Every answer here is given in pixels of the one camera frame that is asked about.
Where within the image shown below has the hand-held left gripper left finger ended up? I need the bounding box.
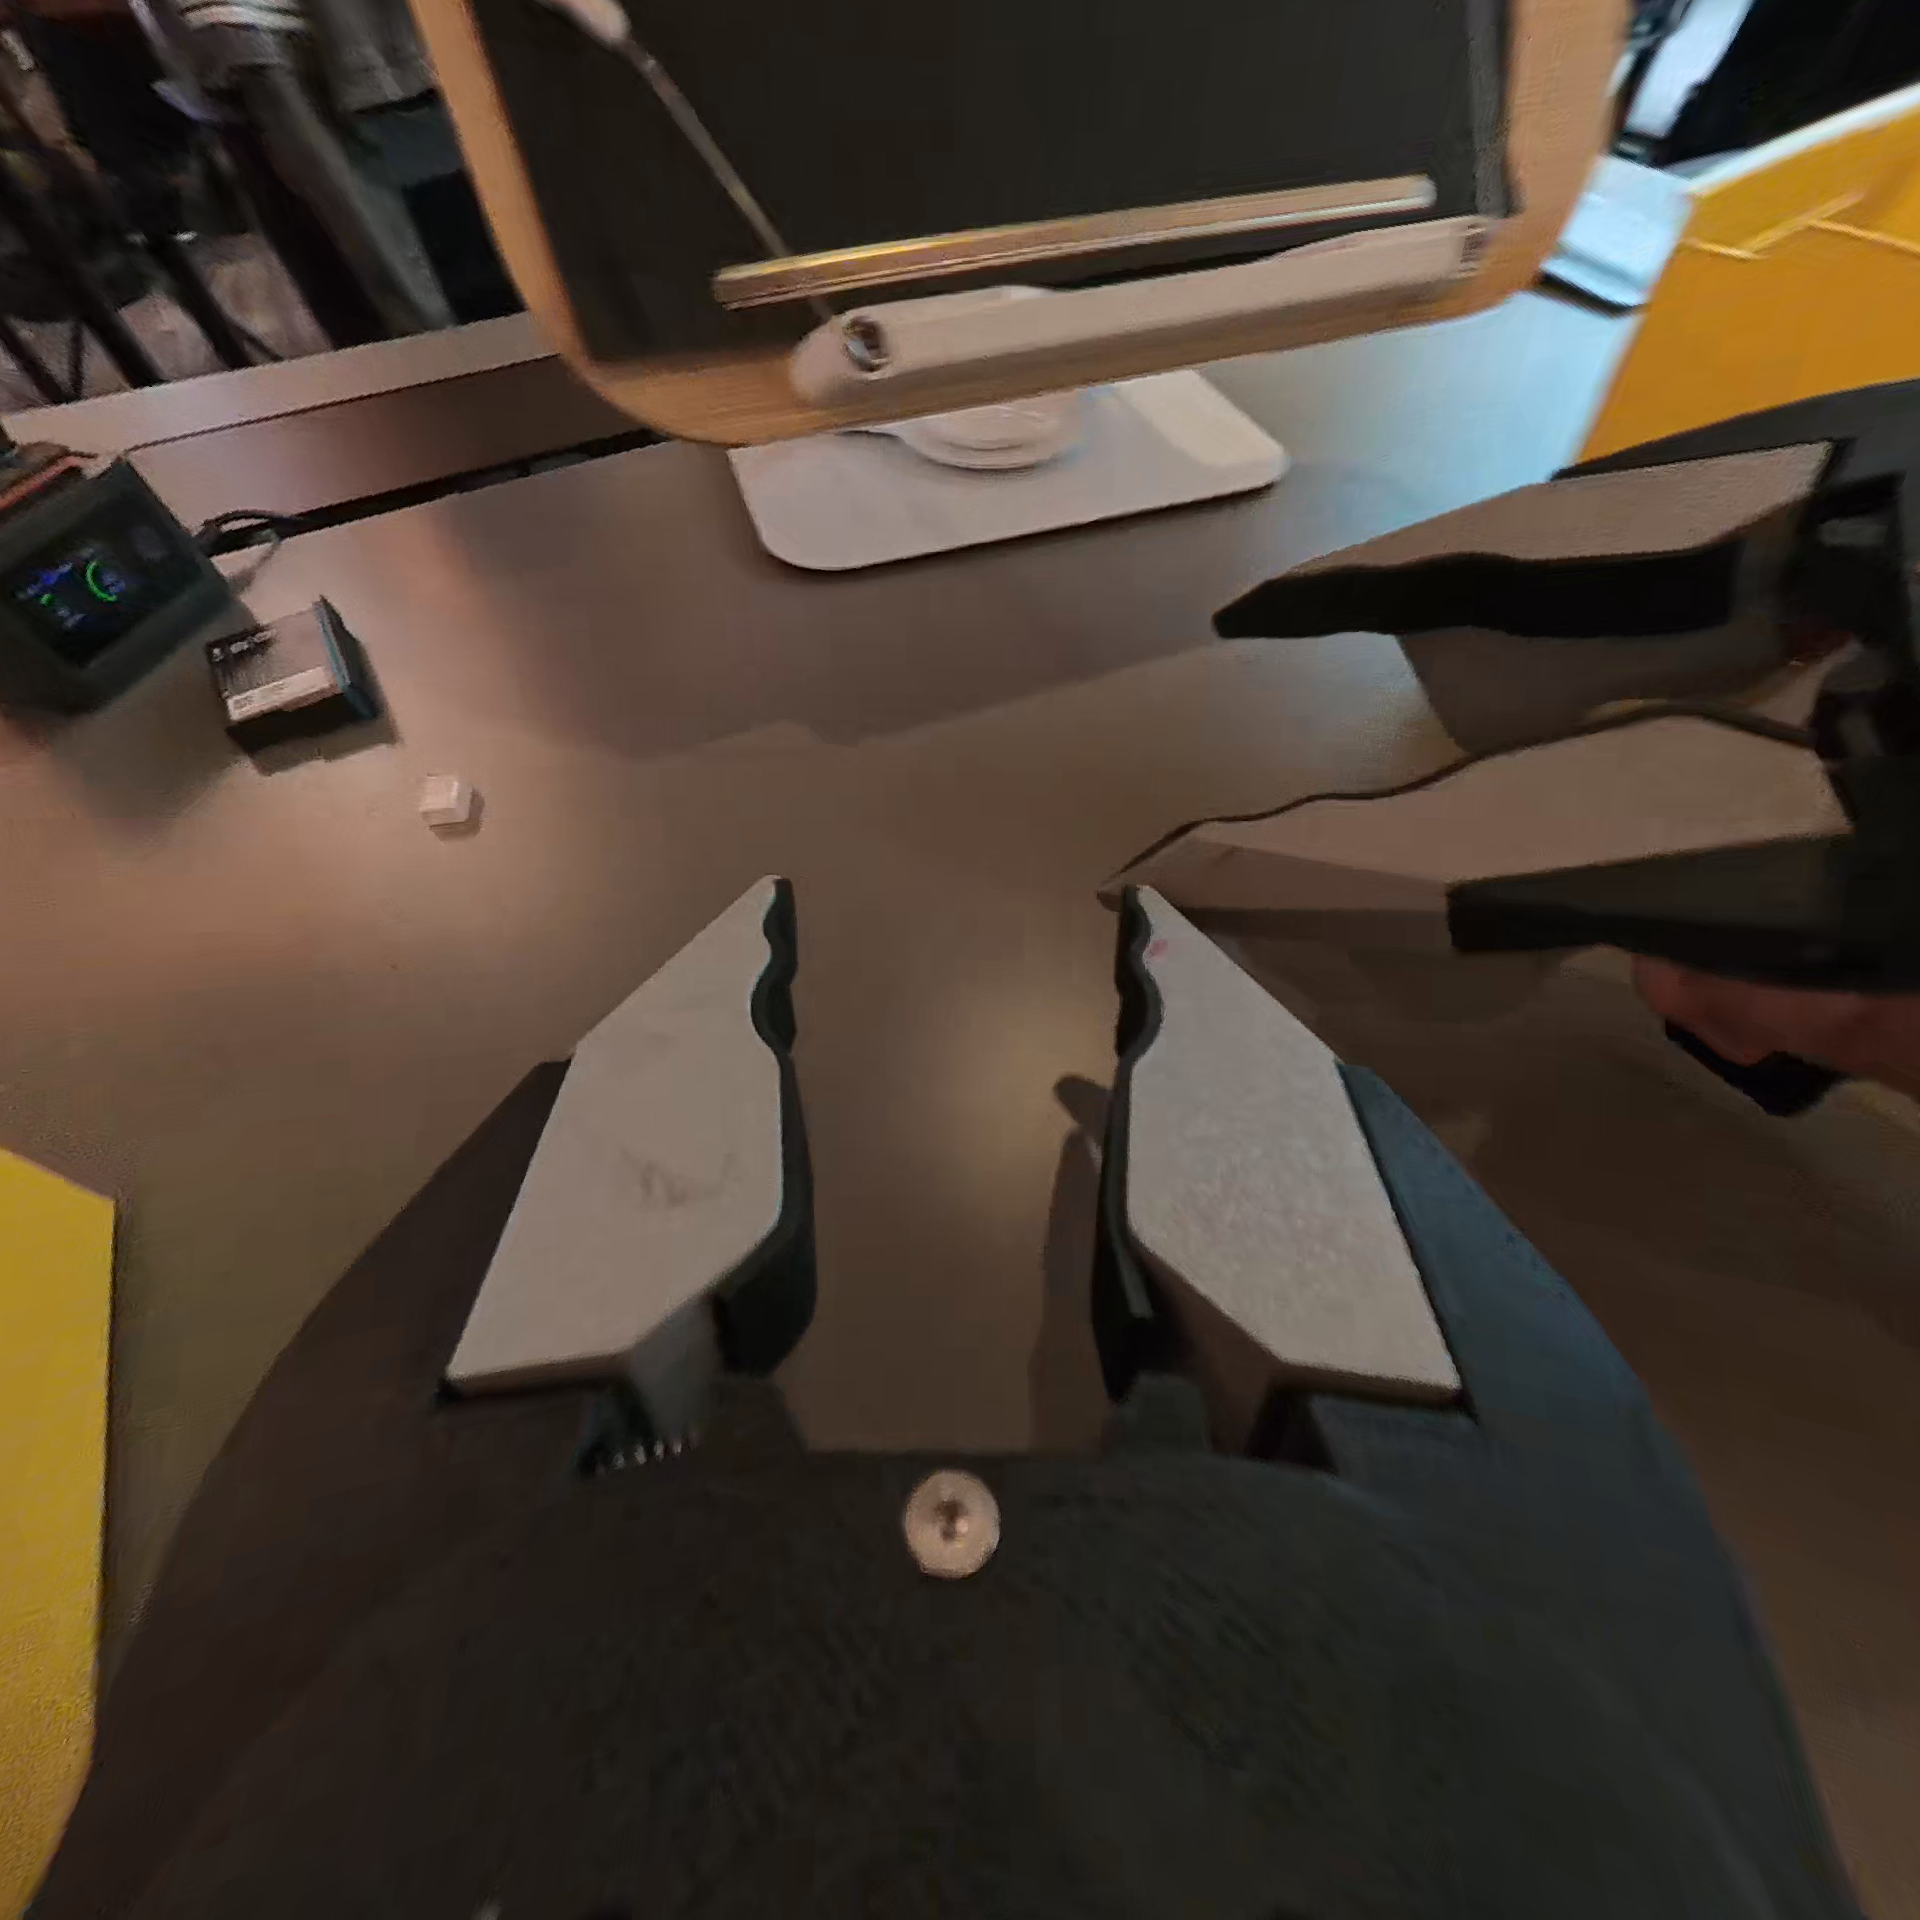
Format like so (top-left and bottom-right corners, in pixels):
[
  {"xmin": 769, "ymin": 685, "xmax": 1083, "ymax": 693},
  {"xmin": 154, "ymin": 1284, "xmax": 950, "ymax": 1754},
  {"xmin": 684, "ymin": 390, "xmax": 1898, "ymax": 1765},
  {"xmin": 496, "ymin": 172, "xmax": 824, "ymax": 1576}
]
[{"xmin": 444, "ymin": 872, "xmax": 824, "ymax": 1396}]

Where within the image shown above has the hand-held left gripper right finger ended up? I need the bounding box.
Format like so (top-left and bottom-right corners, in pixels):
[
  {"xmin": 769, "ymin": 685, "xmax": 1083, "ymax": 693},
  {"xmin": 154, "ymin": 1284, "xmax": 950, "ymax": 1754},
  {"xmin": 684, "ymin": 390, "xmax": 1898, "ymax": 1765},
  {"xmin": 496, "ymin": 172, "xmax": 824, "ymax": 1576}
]
[{"xmin": 1089, "ymin": 884, "xmax": 1467, "ymax": 1412}]

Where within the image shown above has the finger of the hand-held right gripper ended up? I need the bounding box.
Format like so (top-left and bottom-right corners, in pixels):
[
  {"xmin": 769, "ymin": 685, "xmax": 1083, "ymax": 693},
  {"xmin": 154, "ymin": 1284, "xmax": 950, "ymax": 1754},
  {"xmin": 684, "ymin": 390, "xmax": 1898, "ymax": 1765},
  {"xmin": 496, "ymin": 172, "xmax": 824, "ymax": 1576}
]
[
  {"xmin": 1100, "ymin": 631, "xmax": 1858, "ymax": 922},
  {"xmin": 1209, "ymin": 439, "xmax": 1844, "ymax": 647}
]

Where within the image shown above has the yellow plastic bin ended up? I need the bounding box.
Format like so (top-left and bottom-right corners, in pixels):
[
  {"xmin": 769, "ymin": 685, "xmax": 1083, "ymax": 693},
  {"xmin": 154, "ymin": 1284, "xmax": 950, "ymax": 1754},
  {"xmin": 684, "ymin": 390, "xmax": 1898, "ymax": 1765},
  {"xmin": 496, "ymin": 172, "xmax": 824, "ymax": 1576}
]
[
  {"xmin": 0, "ymin": 1152, "xmax": 119, "ymax": 1870},
  {"xmin": 1577, "ymin": 90, "xmax": 1920, "ymax": 459}
]

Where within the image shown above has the person's right hand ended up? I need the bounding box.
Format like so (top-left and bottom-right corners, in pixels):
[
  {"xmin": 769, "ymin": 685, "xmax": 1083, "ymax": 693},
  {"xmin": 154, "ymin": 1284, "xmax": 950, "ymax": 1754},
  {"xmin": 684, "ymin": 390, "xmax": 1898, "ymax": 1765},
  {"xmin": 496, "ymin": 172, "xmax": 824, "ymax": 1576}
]
[{"xmin": 1632, "ymin": 959, "xmax": 1920, "ymax": 1094}]

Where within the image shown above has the white paper sheet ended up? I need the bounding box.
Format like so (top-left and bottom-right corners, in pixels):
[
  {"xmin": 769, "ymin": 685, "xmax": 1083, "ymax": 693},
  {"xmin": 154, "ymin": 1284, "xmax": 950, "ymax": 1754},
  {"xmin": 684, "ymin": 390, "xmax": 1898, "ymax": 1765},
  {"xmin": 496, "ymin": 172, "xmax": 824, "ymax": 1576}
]
[{"xmin": 1543, "ymin": 157, "xmax": 1695, "ymax": 312}]

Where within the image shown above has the black battery pack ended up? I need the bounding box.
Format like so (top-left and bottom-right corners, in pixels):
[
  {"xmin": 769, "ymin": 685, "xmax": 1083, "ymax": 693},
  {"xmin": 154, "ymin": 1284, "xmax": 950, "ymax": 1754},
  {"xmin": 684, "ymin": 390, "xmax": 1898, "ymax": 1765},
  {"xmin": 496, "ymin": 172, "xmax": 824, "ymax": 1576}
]
[{"xmin": 208, "ymin": 597, "xmax": 385, "ymax": 748}]

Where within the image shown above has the black board on white stand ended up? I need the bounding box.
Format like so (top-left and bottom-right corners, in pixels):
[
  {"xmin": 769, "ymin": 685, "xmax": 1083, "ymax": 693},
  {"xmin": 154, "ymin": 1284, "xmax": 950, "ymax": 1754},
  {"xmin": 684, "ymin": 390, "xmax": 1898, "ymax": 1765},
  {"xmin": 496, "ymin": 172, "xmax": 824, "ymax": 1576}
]
[{"xmin": 411, "ymin": 0, "xmax": 1630, "ymax": 571}]

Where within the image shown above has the black charger with screen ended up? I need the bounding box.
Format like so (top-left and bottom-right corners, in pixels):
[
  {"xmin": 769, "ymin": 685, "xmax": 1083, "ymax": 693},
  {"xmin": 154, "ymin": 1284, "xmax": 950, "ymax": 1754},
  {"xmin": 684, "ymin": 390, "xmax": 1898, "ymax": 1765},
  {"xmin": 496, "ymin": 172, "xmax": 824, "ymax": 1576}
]
[{"xmin": 0, "ymin": 456, "xmax": 234, "ymax": 714}]

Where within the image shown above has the white pin with wire tether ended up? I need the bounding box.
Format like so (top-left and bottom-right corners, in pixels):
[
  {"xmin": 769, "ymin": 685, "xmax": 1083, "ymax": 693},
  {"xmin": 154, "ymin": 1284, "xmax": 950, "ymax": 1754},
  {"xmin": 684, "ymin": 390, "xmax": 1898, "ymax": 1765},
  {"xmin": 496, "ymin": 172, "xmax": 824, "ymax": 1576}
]
[{"xmin": 540, "ymin": 0, "xmax": 887, "ymax": 367}]

